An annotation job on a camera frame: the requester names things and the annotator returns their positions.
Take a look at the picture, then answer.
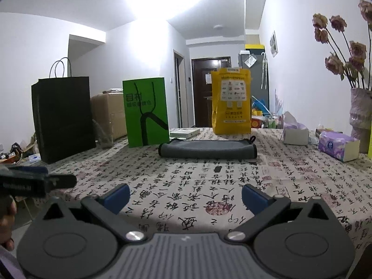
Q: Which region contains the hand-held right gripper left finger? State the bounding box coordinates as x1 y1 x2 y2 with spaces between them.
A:
43 183 149 243

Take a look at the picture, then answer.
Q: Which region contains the group of small bottles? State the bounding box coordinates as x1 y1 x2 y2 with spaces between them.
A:
251 113 284 129

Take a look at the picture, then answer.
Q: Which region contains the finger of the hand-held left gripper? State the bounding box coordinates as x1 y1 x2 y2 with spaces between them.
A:
0 165 49 178
43 174 78 190

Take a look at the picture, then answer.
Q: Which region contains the person's left hand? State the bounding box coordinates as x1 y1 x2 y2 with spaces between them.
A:
0 198 17 252

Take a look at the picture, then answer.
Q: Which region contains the clear plastic bag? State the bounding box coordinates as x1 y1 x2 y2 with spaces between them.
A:
92 119 114 148

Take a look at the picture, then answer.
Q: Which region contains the dried rose bouquet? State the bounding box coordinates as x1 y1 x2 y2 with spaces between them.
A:
312 0 372 90

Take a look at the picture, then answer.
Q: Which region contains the yellow paper bag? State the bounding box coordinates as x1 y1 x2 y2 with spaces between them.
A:
211 67 252 136

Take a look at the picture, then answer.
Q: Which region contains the black paper bag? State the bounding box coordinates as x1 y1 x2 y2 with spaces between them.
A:
31 57 97 165

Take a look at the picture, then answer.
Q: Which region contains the floor clutter pile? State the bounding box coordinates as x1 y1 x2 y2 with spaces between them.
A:
0 139 41 166

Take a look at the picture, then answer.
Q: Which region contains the purple tissue pack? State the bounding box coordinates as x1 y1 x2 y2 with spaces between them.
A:
318 131 361 163

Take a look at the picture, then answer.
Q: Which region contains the wrapped flower vase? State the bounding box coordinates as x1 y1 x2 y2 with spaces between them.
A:
349 88 372 153

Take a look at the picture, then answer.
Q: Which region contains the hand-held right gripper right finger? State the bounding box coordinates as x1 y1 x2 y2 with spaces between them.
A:
226 183 330 243

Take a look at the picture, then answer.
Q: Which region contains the brown cardboard box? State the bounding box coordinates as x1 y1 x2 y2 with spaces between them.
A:
90 90 128 141

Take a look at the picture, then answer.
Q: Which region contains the calligraphy printed tablecloth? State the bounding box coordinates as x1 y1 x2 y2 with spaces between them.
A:
12 126 372 268

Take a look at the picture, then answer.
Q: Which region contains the wall picture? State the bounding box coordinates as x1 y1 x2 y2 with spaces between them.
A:
269 30 279 56

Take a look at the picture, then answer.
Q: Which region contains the flat white box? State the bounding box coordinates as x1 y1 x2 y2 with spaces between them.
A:
169 128 201 139

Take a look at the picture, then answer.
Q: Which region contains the blue plastic bag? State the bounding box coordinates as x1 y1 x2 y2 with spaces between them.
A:
252 95 271 114

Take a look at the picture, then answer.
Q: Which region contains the white tissue box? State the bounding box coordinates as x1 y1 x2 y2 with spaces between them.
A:
282 111 310 146

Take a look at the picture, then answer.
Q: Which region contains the dark wooden door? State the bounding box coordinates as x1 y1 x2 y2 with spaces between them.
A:
191 57 231 128

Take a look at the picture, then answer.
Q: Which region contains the green paper bag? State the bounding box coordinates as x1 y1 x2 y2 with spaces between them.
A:
122 77 169 148

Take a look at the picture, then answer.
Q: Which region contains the grey refrigerator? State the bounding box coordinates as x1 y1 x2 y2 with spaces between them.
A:
238 53 269 114

